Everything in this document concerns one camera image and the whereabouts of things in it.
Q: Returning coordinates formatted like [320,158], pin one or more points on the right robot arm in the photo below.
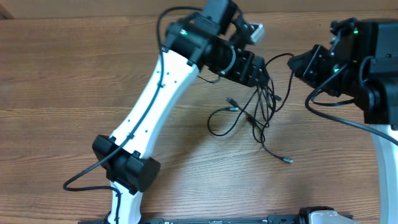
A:
[361,63]

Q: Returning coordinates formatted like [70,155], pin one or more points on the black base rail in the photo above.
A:
[305,215]

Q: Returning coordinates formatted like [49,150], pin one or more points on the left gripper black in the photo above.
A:
[247,71]

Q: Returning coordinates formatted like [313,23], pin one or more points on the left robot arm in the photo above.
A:
[215,37]

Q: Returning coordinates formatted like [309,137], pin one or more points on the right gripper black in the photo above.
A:
[313,63]

